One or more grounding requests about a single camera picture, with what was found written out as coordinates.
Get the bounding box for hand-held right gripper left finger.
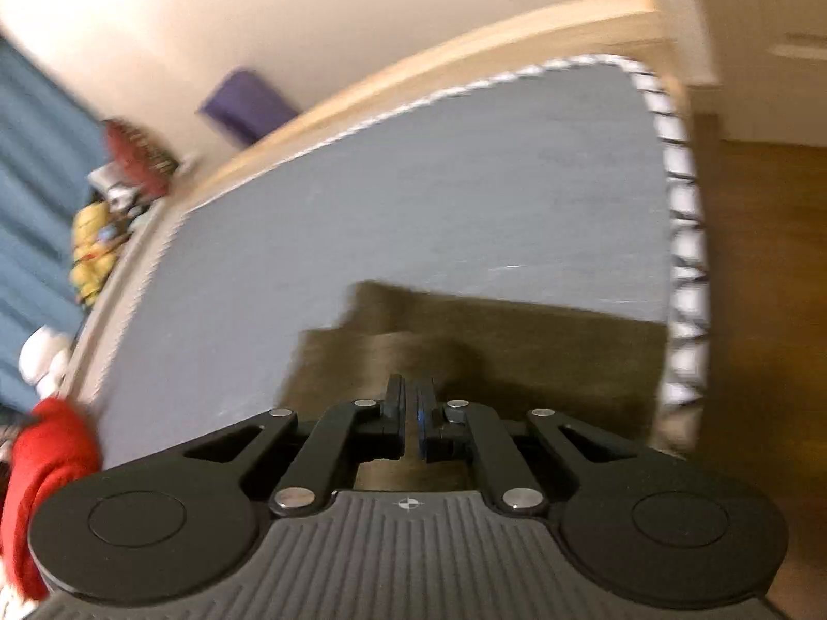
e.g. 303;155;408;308
182;375;407;518

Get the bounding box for yellow plush toy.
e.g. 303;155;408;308
68;201;127;307

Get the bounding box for red folded quilt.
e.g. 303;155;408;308
0;397;105;601

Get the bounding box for red cushion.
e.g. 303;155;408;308
102;117;180;198

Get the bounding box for white plush toy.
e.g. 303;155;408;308
18;326;73;398

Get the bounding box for wooden bed frame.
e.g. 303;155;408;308
68;0;687;363

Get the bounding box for blue curtain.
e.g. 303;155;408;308
0;32;104;414

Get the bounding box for purple board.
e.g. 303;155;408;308
197;68;301;146

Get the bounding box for olive green corduroy pants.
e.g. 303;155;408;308
278;280;674;493

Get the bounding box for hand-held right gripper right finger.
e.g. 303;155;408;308
415;382;648;518

